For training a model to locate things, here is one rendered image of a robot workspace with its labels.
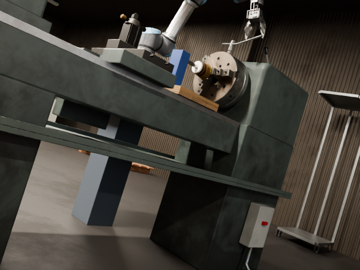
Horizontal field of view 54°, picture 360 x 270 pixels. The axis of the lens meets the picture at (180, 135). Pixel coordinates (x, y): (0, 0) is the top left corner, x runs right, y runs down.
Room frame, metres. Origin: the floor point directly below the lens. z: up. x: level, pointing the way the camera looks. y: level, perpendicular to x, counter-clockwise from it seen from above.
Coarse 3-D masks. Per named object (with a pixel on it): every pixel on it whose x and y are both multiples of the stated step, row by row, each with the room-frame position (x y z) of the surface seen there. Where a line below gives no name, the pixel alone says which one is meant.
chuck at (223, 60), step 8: (216, 56) 2.04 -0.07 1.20; (224, 56) 2.00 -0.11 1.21; (232, 56) 1.96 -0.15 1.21; (216, 64) 2.03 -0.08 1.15; (224, 64) 1.99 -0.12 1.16; (232, 64) 1.95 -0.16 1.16; (240, 64) 1.97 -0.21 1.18; (240, 72) 1.94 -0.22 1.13; (216, 80) 2.12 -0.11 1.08; (224, 80) 1.96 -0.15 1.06; (232, 80) 1.92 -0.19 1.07; (240, 80) 1.95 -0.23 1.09; (216, 88) 1.99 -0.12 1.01; (224, 88) 1.95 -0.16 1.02; (232, 88) 1.93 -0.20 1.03; (240, 88) 1.97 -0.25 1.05; (208, 96) 2.02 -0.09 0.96; (216, 96) 1.98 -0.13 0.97; (224, 96) 1.95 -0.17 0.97; (232, 96) 1.98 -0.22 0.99; (224, 104) 2.02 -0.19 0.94
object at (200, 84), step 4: (200, 80) 1.98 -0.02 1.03; (204, 80) 1.98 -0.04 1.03; (208, 80) 1.99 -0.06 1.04; (200, 84) 2.01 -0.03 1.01; (204, 84) 1.99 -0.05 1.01; (208, 84) 2.01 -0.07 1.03; (200, 88) 2.02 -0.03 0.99; (204, 88) 2.01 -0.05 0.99; (208, 88) 2.03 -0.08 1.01; (196, 92) 2.04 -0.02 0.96; (200, 92) 2.01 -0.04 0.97; (204, 92) 2.03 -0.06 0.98
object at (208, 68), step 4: (204, 64) 1.91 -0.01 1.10; (208, 64) 1.95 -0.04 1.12; (204, 68) 1.90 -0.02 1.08; (208, 68) 1.92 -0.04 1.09; (200, 72) 1.91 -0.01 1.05; (204, 72) 1.92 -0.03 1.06; (208, 72) 1.93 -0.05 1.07; (200, 76) 1.93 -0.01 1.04; (204, 76) 1.93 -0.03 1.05; (208, 76) 1.94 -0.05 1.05
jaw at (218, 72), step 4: (212, 68) 1.94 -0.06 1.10; (212, 72) 1.93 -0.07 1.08; (216, 72) 1.93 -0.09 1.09; (220, 72) 1.92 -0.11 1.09; (224, 72) 1.92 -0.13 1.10; (228, 72) 1.90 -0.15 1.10; (232, 72) 1.93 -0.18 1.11; (236, 72) 1.93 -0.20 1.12; (212, 76) 1.96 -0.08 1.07; (216, 76) 1.95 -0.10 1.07; (220, 76) 1.94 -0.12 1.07; (224, 76) 1.92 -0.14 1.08; (228, 76) 1.91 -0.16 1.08; (232, 76) 1.93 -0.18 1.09; (236, 76) 1.93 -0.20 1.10
